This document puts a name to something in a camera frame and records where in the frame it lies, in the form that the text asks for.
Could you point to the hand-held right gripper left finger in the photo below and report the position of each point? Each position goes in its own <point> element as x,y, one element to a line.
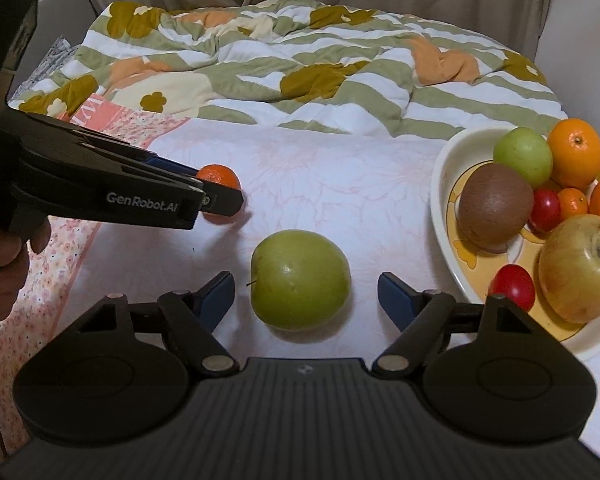
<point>217,296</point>

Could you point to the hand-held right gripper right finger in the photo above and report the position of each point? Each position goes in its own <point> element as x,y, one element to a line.
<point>395,296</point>

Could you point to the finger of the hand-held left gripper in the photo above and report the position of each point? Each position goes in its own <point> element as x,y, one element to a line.
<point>170,164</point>
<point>130,200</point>

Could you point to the small tangerine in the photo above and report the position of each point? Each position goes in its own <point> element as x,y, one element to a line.
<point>220,175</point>
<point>573,204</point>

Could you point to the green apple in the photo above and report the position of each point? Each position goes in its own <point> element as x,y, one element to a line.
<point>522,156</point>
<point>300,280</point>

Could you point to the cream oval plate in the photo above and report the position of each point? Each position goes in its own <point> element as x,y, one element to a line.
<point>446,180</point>

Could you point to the brown kiwi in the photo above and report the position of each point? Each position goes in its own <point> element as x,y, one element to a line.
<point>495,207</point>

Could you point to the yellow pear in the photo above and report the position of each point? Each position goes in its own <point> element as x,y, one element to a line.
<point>577,270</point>

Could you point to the person's left hand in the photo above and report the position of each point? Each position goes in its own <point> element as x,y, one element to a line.
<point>5,270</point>

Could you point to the grey speckled cloth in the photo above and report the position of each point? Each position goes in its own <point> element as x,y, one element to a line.
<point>55,60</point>

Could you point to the grey padded headboard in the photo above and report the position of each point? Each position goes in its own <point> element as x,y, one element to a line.
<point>65,15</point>

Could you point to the pink patterned towel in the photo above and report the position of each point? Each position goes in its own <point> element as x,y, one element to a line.
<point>55,285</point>

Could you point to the red cherry tomato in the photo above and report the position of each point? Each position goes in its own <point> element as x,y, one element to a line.
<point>512,287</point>
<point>545,210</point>

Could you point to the white floral bed sheet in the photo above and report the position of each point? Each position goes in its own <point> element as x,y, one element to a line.
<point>355,185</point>

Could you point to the floral striped blanket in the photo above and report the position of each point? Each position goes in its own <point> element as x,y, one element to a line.
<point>330,45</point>

